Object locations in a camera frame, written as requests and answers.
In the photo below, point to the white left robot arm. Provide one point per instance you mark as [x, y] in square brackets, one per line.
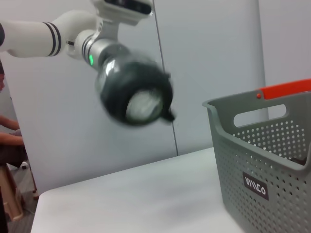
[29, 38]

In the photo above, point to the grey perforated storage basket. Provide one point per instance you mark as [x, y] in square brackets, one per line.
[243, 157]

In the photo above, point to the orange basket latch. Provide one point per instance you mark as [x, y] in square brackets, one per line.
[286, 88]

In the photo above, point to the seated person dark clothes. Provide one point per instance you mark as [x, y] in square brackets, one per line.
[9, 150]

